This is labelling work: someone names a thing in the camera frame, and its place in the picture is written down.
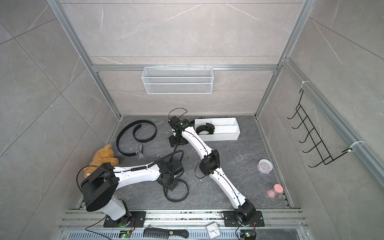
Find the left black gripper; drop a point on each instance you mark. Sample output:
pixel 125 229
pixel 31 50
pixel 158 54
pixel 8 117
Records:
pixel 173 186

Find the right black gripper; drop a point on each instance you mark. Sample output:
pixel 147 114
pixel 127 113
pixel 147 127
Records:
pixel 174 143

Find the long black leather belt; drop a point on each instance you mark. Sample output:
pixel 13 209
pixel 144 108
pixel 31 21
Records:
pixel 207 129

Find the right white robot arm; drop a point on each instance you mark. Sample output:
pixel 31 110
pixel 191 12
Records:
pixel 210 166

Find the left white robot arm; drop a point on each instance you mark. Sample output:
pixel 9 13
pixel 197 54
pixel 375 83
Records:
pixel 99 187

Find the white divided storage box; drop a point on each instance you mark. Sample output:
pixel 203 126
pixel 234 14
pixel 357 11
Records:
pixel 226 129

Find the curled black belt with buckle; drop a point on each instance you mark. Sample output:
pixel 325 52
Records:
pixel 137 125

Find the black comb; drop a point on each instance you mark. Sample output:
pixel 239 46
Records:
pixel 164 233

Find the brown teddy bear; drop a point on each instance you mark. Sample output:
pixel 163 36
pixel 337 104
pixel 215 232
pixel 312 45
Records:
pixel 104 155

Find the small white clock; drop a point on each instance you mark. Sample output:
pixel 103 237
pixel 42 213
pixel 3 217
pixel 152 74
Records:
pixel 213 230

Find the pink round container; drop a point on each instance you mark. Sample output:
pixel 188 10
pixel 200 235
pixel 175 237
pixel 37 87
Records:
pixel 265 166

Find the white wire mesh basket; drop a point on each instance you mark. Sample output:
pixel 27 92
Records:
pixel 178 80

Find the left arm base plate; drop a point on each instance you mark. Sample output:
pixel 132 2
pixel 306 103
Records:
pixel 129 220

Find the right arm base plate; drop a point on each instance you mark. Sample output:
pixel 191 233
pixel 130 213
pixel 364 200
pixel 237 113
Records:
pixel 232 219

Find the black wire hook rack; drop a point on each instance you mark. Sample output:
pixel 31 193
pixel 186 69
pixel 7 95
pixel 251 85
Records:
pixel 313 135

